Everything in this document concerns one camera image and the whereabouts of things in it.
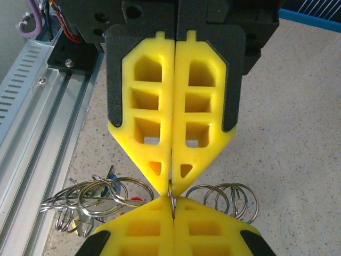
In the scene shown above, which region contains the blue plastic key tag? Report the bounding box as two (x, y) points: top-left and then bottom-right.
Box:
(105, 165), (119, 193)

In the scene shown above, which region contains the grey slotted cable duct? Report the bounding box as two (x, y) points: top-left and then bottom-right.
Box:
(0, 39), (54, 145)

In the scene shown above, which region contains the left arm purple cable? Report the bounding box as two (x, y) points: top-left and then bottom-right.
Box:
(20, 0), (43, 38)

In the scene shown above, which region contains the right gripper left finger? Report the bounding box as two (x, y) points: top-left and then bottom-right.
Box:
(76, 196), (174, 256)

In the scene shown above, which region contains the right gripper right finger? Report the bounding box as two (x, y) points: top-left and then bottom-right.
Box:
(173, 196), (278, 256)

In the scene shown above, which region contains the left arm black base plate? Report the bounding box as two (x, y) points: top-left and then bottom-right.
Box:
(47, 26), (106, 77)

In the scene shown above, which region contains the aluminium mounting rail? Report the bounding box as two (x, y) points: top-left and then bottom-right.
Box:
(0, 66), (104, 256)

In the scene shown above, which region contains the large metal keyring bundle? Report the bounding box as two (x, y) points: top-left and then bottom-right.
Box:
(39, 173), (259, 238)

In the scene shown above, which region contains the blue edged side rail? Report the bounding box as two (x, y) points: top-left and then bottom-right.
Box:
(278, 7), (341, 34)

